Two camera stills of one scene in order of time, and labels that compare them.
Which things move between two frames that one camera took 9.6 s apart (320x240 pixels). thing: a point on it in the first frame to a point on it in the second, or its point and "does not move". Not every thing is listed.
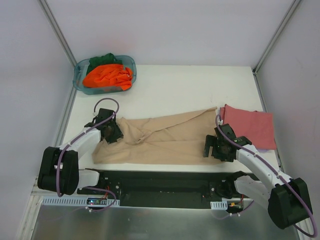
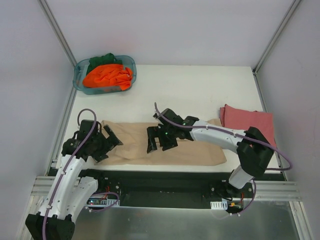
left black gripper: x=116 y=132 to x=105 y=145
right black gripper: x=214 y=146 to x=158 y=136
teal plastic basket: x=80 y=69 does not move
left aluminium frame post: x=57 y=30 does not move
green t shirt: x=106 y=59 does not move
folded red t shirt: x=258 y=126 does not move
